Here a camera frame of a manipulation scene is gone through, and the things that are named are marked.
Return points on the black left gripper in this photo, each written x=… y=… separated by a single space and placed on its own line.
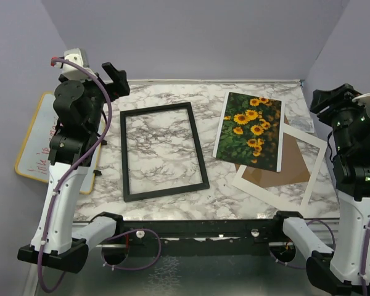
x=119 y=86

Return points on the black picture frame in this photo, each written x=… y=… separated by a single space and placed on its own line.
x=161 y=153

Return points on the sunflower photo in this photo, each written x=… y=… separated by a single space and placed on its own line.
x=250 y=131

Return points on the white mat board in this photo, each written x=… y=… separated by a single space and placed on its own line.
x=284 y=203

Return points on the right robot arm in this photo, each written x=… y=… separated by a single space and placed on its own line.
x=343 y=267

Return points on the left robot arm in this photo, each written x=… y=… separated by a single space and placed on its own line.
x=79 y=106

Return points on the yellow rimmed whiteboard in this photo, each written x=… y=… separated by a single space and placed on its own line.
x=32 y=161

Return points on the brown backing board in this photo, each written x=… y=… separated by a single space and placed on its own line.
x=293 y=169

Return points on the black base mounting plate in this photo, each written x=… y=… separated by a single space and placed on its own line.
x=197 y=238

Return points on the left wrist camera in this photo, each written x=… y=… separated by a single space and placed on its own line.
x=76 y=56

